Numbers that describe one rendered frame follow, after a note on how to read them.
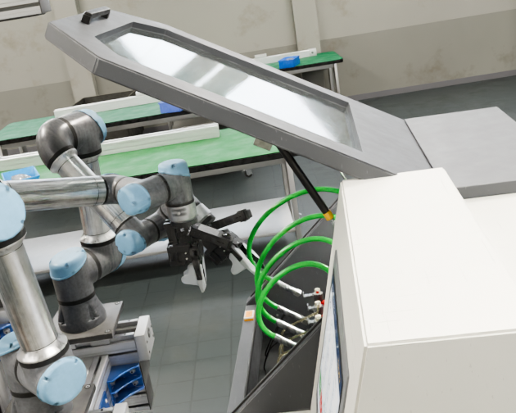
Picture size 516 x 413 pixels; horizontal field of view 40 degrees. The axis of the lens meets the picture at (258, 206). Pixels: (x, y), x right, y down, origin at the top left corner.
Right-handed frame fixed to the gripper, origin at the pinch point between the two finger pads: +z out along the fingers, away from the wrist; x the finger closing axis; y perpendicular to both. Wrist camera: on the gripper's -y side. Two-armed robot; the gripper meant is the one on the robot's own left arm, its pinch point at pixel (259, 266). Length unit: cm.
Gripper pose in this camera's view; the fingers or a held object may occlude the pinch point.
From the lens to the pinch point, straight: 201.6
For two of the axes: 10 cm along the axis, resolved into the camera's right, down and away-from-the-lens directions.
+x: -3.0, 1.3, -9.5
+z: 7.2, 6.8, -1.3
